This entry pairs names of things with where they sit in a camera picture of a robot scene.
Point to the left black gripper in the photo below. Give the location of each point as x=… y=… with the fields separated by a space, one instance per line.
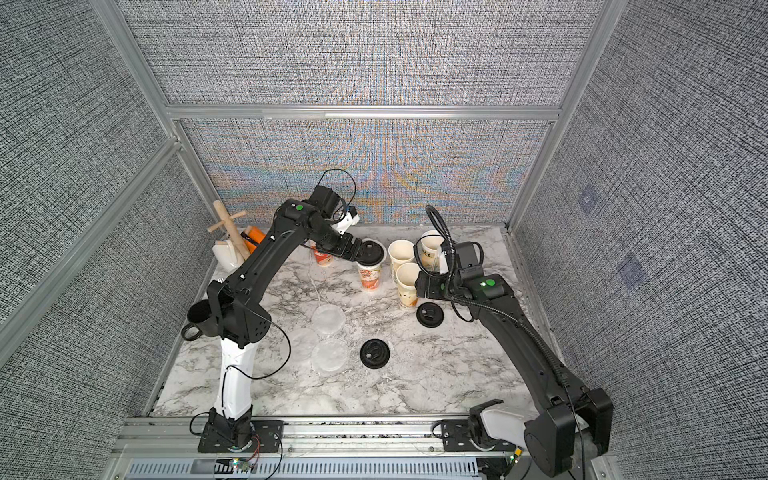
x=347 y=246

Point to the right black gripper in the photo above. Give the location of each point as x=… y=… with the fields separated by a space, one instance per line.
x=429 y=285

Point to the red paper milk tea cup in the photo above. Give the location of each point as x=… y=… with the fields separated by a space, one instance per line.
x=322 y=258

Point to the black cup lid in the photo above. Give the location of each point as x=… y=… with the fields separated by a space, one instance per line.
x=370 y=254
x=374 y=354
x=430 y=315

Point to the red white paper cup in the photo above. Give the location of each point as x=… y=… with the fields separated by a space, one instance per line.
x=370 y=276

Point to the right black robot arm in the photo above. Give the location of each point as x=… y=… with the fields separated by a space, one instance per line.
x=574 y=422

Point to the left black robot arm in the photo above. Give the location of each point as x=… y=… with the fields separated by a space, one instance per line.
x=236 y=315

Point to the white leak-proof paper disc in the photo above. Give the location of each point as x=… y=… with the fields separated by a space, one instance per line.
x=330 y=356
x=303 y=342
x=328 y=319

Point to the cream paper cup front right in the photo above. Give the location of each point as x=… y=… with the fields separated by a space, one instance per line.
x=406 y=277

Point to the cream paper cup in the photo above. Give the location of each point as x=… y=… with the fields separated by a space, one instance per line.
x=406 y=277
x=430 y=250
x=400 y=253

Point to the cream paper cup back right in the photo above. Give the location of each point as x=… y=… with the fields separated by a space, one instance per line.
x=430 y=250

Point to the cream paper cup back middle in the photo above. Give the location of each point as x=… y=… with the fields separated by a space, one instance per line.
x=400 y=253

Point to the orange mug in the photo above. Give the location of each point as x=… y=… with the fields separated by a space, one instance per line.
x=252 y=237

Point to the white mug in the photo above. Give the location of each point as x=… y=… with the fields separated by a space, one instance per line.
x=227 y=255

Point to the wooden mug tree stand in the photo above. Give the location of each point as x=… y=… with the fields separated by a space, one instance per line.
x=226 y=220

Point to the black mug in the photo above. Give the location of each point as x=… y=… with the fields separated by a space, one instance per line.
x=200 y=322

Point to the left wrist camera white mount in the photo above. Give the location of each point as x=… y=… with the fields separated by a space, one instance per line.
x=338 y=213

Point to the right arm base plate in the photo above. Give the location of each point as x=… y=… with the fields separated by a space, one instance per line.
x=460 y=436

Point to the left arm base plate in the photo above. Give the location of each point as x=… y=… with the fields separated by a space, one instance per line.
x=221 y=435

